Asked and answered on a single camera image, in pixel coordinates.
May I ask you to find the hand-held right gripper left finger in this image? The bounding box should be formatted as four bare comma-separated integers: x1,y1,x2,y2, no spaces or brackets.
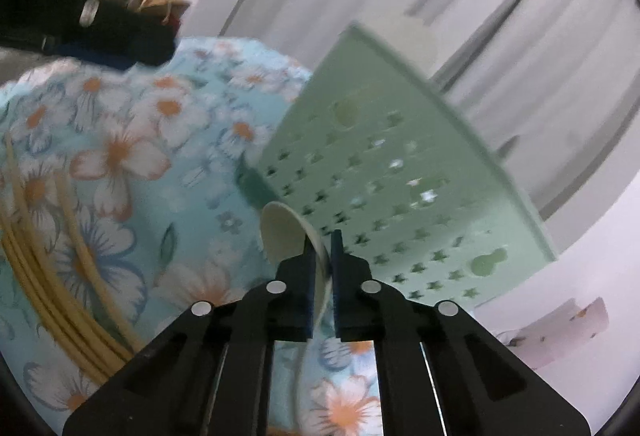
62,243,328,436

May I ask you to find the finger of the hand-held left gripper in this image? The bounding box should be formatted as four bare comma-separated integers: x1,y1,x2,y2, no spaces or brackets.
45,0,177,67

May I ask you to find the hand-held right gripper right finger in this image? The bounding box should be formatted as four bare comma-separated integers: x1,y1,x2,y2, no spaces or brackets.
330,229,591,436

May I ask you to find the cream ladle spoon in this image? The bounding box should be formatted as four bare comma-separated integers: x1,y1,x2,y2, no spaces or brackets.
261,200,335,422

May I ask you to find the green perforated utensil holder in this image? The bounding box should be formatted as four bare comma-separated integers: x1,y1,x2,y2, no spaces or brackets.
237,21,558,308

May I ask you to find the white rice paddle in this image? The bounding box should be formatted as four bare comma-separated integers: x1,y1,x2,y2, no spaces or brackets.
377,14,437,74

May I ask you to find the red gift bag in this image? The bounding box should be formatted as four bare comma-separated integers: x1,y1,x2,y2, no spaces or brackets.
135,0,193,26

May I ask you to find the blue floral tablecloth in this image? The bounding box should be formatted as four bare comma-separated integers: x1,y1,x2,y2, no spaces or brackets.
0,36,386,436

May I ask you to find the pink printed roll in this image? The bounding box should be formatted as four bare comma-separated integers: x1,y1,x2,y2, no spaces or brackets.
492,297,611,369

